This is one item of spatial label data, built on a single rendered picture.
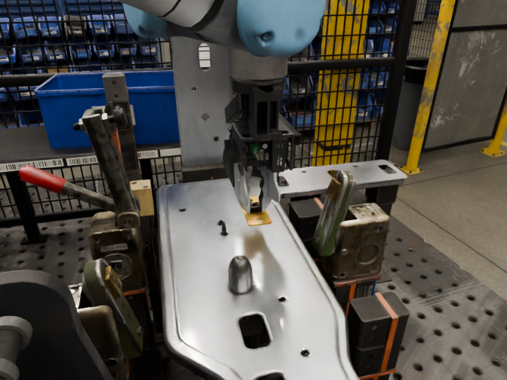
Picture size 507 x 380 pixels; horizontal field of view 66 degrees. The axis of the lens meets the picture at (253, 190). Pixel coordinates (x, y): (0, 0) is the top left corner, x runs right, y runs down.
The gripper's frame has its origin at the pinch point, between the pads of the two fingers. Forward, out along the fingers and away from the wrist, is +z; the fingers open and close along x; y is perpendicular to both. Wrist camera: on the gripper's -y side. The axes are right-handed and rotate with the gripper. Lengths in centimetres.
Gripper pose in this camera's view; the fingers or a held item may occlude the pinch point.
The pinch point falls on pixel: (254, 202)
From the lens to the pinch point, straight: 62.2
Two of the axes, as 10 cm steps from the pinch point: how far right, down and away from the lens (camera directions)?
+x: 9.7, -1.1, 2.1
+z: 0.0, 8.8, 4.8
